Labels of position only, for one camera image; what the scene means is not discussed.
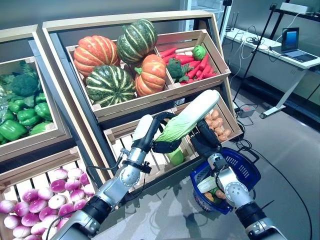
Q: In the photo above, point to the large wooden crate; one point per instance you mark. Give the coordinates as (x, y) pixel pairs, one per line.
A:
(140, 98)

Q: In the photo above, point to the blue plastic shopping basket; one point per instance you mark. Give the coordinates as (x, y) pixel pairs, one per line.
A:
(240, 162)

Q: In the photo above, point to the glass door refrigerator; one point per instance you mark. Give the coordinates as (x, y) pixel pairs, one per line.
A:
(200, 12)

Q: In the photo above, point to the white power strip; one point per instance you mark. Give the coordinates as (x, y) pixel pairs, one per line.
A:
(236, 107)

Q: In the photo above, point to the white flat box device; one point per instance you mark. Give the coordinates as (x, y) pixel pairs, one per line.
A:
(297, 7)

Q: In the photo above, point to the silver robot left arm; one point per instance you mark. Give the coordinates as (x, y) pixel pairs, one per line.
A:
(130, 175)

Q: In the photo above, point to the grey box red button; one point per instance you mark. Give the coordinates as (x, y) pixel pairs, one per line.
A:
(246, 110)

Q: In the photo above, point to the open silver laptop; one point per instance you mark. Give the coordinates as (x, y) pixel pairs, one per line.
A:
(290, 40)

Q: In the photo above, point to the napa cabbage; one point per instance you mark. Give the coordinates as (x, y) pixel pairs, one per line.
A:
(176, 156)
(190, 112)
(207, 185)

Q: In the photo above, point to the purple white onion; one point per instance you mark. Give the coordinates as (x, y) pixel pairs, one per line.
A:
(22, 208)
(60, 173)
(45, 193)
(30, 219)
(58, 186)
(72, 185)
(57, 201)
(47, 213)
(84, 179)
(12, 222)
(7, 206)
(30, 195)
(66, 210)
(75, 173)
(77, 195)
(80, 204)
(36, 205)

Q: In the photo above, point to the red carrot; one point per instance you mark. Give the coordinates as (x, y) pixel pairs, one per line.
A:
(167, 52)
(206, 72)
(203, 62)
(193, 71)
(185, 60)

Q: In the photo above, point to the large orange striped pumpkin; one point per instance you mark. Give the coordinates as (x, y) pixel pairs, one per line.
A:
(95, 55)

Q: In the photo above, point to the small orange pumpkin green stem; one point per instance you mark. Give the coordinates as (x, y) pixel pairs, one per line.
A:
(151, 75)

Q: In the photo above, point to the dark green striped pumpkin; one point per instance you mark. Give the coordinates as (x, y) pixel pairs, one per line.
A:
(137, 40)
(110, 86)

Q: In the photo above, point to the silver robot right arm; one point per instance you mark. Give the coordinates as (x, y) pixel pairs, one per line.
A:
(235, 192)

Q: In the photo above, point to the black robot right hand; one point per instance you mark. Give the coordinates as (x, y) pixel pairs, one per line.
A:
(207, 140)

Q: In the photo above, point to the small yellow vegetable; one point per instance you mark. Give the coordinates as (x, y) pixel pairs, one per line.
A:
(208, 197)

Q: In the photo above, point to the leafy green lettuce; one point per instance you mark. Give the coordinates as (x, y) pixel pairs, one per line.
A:
(27, 68)

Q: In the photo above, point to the brown potato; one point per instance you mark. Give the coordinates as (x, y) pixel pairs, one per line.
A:
(227, 133)
(219, 130)
(218, 122)
(215, 114)

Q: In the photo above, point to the green broccoli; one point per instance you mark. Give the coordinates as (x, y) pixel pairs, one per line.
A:
(25, 85)
(175, 70)

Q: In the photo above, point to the white office desk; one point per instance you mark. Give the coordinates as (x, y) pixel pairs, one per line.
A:
(262, 51)

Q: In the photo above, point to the small green bell pepper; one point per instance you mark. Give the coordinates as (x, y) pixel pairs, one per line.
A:
(199, 52)

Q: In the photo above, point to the black white robot left hand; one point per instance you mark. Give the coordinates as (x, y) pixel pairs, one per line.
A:
(142, 130)

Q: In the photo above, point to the wooden display shelf frame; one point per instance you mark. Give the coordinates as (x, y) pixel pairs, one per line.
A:
(125, 21)
(17, 33)

